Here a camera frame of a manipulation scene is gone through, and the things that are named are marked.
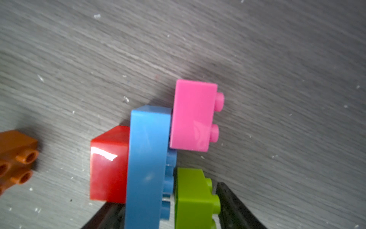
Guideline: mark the magenta lego brick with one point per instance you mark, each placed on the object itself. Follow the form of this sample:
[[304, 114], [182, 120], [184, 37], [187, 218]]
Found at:
[[195, 104]]

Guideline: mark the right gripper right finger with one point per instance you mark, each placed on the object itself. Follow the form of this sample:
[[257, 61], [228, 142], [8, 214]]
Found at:
[[234, 214]]

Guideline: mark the orange lego brick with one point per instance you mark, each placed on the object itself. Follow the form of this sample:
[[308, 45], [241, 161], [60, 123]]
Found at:
[[18, 153]]

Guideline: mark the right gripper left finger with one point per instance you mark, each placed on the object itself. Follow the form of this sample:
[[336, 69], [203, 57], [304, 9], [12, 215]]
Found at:
[[109, 216]]

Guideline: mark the blue long lego brick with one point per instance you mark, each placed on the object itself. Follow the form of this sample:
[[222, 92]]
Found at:
[[150, 168]]

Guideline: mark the red lego brick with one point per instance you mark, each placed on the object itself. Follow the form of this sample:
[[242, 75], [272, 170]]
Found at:
[[109, 165]]

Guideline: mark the lime green lego brick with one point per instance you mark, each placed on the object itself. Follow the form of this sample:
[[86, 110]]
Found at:
[[195, 203]]

